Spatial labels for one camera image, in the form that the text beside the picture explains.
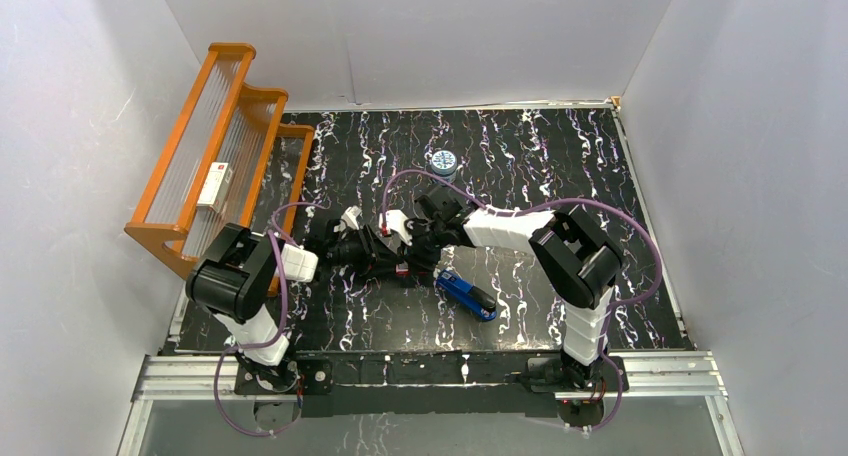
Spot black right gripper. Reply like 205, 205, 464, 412
396, 221, 448, 276

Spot blue black stapler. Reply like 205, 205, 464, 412
436, 269, 497, 321

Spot red white staples box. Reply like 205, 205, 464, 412
395, 262, 410, 277

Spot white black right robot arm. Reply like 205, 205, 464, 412
379, 185, 623, 390

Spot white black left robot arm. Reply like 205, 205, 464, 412
185, 219, 402, 392

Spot blue white round tin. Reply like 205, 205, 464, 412
430, 150, 459, 181

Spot orange wooden tiered shelf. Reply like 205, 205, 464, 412
124, 42, 316, 279

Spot white red box on shelf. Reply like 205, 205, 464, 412
196, 161, 233, 214

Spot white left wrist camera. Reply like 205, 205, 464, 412
340, 206, 362, 231

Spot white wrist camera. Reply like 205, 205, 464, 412
340, 206, 362, 231
378, 209, 412, 246

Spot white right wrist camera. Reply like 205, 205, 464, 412
378, 209, 412, 246

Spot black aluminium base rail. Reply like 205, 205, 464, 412
125, 350, 733, 442

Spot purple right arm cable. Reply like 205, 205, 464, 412
380, 169, 665, 434

